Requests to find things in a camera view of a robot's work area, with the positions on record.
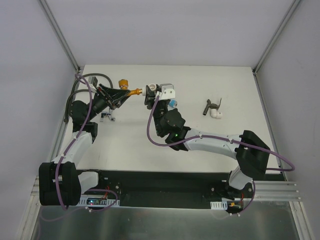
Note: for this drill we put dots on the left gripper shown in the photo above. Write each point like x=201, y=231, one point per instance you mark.
x=105, y=94

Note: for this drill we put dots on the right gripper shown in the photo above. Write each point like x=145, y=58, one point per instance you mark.
x=153, y=99

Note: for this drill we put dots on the white elbow pipe fitting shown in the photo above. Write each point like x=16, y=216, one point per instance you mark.
x=149, y=87

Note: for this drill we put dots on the orange water faucet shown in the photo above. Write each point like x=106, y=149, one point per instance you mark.
x=124, y=85

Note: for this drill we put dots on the white elbow fitting right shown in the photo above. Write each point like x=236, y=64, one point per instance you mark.
x=214, y=113

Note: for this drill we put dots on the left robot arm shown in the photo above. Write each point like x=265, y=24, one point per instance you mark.
x=59, y=181

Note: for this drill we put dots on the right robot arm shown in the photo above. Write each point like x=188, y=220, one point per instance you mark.
x=250, y=152

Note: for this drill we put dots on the blue water faucet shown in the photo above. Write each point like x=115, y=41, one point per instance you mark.
x=173, y=103

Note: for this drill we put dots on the dark metal faucet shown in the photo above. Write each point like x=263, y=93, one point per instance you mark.
x=211, y=106

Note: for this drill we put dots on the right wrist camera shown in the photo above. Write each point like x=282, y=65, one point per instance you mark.
x=166, y=92

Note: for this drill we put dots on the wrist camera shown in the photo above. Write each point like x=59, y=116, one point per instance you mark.
x=166, y=92
x=92, y=81

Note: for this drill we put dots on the chrome faucet on hose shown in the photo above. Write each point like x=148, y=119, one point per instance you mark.
x=109, y=115

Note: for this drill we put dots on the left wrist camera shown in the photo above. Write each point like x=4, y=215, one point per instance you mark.
x=92, y=81

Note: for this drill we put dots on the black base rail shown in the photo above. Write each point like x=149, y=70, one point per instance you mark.
x=178, y=190

